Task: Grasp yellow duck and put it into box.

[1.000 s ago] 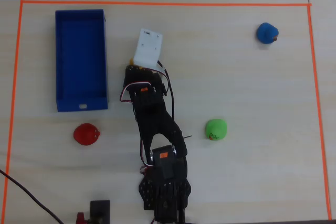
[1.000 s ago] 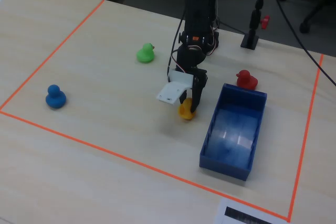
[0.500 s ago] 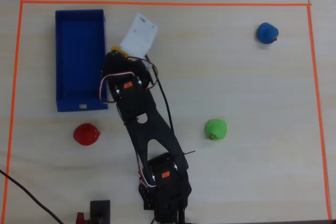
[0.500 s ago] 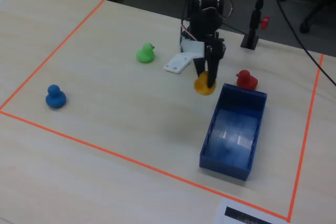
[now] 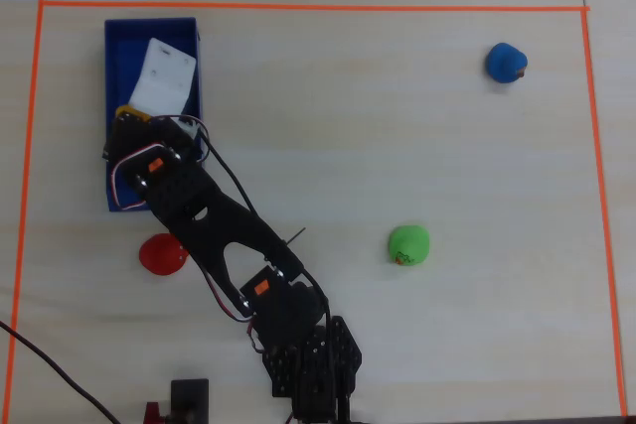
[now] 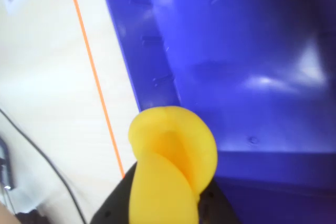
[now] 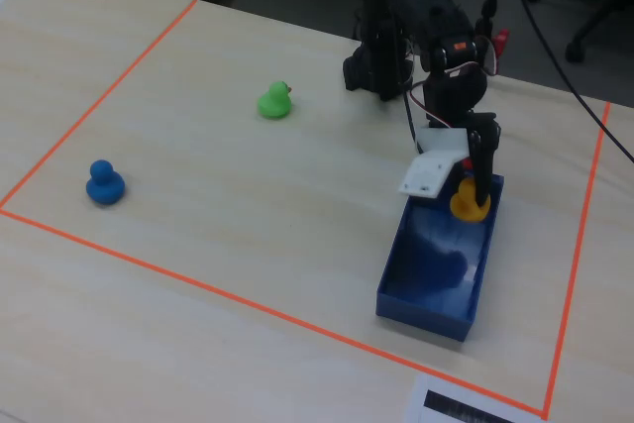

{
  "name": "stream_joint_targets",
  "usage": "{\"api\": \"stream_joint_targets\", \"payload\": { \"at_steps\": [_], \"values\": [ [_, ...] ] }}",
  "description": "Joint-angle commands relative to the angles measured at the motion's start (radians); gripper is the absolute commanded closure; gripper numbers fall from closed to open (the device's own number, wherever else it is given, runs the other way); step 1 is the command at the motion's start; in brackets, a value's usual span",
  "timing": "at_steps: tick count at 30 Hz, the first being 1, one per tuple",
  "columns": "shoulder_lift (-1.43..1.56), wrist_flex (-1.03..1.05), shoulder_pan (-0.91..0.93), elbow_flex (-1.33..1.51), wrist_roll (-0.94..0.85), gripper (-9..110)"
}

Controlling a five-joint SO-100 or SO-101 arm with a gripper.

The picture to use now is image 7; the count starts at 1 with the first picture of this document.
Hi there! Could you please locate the orange tape strip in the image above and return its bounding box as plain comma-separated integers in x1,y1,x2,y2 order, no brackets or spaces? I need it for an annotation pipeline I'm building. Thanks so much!
0,0,199,210
542,100,612,419
0,208,550,419

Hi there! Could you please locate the blue plastic box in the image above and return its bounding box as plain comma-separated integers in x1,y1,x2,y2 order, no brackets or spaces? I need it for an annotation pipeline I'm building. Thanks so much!
374,172,506,344

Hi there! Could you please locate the green rubber duck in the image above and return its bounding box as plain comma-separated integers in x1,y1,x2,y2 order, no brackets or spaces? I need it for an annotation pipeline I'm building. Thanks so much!
256,79,293,121

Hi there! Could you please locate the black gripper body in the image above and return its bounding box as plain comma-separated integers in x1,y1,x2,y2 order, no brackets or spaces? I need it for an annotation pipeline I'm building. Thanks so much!
422,65,498,136

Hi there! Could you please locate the blue rubber duck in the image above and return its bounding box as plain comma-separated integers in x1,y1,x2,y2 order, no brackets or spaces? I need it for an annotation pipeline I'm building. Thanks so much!
85,159,127,207

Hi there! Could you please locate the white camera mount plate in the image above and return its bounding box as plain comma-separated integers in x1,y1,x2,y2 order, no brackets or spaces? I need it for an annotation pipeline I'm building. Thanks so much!
397,127,470,201

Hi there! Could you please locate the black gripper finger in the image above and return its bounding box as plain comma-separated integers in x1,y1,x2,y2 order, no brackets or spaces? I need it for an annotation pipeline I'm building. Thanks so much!
467,113,500,210

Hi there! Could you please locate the black cable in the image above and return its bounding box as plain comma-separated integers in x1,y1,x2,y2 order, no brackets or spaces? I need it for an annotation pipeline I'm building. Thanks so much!
507,0,634,164

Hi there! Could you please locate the white paper with black print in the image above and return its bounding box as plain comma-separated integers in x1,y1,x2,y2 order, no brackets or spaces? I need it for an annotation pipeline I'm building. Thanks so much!
403,372,546,423

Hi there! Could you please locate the yellow rubber duck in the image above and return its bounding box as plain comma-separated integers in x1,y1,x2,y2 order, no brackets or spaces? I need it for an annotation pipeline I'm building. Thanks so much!
449,175,492,224

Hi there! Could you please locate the red clamp knob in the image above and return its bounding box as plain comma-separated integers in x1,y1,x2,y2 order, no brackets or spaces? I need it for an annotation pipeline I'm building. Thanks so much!
491,29,511,58

